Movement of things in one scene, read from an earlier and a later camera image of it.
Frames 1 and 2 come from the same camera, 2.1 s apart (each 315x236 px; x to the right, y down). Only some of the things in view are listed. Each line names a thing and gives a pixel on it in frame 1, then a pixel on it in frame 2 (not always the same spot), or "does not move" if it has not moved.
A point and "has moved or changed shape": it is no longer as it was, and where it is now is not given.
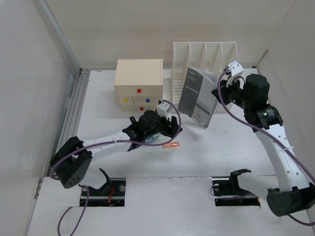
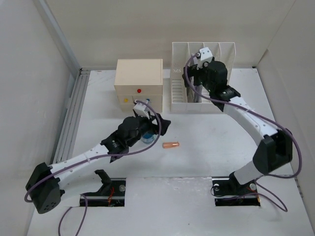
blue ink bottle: (149, 139) does not move
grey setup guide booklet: (197, 100) has moved or changed shape
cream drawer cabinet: (139, 84) does not move
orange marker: (173, 144) does not move
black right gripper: (223, 87) to (192, 71)
